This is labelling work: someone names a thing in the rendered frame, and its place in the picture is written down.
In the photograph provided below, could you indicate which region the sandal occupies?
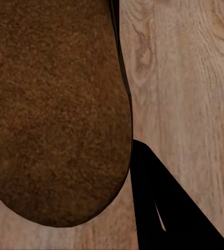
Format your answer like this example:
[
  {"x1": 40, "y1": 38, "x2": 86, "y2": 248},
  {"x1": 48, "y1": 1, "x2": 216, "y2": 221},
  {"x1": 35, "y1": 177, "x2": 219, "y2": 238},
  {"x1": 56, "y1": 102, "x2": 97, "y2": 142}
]
[{"x1": 0, "y1": 0, "x2": 134, "y2": 228}]

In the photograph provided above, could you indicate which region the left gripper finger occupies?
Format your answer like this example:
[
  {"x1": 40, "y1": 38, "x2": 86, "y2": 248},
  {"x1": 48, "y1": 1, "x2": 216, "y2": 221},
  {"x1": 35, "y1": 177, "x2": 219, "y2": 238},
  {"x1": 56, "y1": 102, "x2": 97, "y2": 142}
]
[{"x1": 130, "y1": 140, "x2": 224, "y2": 250}]

